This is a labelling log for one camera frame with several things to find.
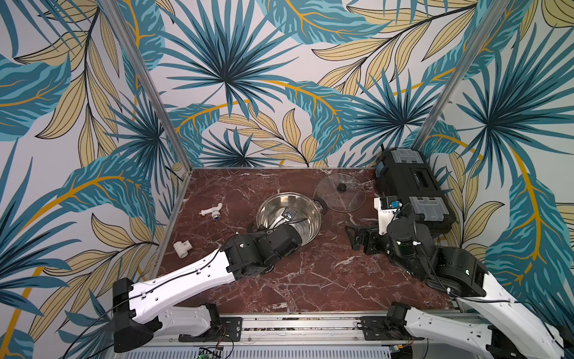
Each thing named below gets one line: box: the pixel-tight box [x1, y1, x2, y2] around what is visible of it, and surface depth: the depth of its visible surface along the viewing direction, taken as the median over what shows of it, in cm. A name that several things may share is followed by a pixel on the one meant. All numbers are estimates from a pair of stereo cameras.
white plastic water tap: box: [198, 202, 223, 221], surface depth 102 cm
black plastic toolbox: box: [375, 147, 457, 232], surface depth 94 cm
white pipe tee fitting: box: [172, 240, 193, 259], surface depth 91 cm
